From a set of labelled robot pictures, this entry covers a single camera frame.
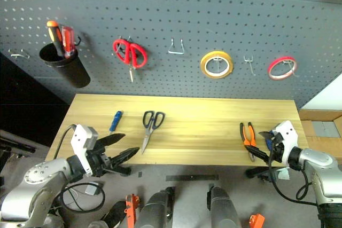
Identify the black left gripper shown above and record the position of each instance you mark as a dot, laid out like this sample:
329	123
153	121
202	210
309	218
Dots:
100	160

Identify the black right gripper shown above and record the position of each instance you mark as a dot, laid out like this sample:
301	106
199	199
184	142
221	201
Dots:
276	152

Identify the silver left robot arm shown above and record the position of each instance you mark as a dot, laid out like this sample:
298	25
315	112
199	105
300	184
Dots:
40	182

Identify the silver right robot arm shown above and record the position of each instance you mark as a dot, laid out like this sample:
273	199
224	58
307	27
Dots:
320	164

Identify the grey pegboard wall panel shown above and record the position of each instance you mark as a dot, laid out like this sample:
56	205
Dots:
171	11

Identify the small blue object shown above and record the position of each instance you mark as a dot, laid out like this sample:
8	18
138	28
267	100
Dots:
269	144

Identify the black table foot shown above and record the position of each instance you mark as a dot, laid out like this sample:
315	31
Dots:
256	172
125	171

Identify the light blue paper scrap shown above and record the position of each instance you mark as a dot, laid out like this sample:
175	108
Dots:
283	174

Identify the small grey box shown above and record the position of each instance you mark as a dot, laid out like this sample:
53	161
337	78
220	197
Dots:
91	190

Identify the brown cardboard box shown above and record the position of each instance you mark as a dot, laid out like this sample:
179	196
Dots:
323	145

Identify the orange plastic part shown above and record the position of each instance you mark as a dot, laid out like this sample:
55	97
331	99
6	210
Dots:
257	221
131	209

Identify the black shoe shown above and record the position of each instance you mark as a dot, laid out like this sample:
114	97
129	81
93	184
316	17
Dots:
115	213

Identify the dark rounded grey shape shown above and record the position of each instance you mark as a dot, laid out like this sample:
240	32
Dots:
223	209
157	209

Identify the black tape strip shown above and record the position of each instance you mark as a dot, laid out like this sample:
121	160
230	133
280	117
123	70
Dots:
192	177

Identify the red tape roll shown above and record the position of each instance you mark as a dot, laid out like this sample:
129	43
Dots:
272	65

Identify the metal double prong hook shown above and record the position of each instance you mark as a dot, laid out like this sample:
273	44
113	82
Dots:
250	63

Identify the black cup holder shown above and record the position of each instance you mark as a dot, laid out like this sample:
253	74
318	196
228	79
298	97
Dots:
70	69

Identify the yellow tape roll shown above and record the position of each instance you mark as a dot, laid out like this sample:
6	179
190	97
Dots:
204	65

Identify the dark metal stand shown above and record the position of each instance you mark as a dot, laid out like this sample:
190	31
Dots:
16	144

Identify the metal loop pegboard hook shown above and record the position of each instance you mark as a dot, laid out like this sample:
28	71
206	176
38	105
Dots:
176	51

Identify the black pegboard hook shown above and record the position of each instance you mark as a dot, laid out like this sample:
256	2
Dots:
79	41

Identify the orange and black screwdriver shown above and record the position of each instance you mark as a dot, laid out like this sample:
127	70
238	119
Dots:
54	35

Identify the flat metal pegboard hook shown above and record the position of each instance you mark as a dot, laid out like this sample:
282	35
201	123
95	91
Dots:
19	54

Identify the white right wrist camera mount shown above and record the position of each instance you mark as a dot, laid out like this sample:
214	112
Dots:
288	137

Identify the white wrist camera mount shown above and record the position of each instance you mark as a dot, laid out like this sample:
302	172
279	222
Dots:
288	137
80	137

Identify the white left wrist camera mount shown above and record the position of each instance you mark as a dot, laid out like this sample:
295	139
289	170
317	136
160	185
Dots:
80	137

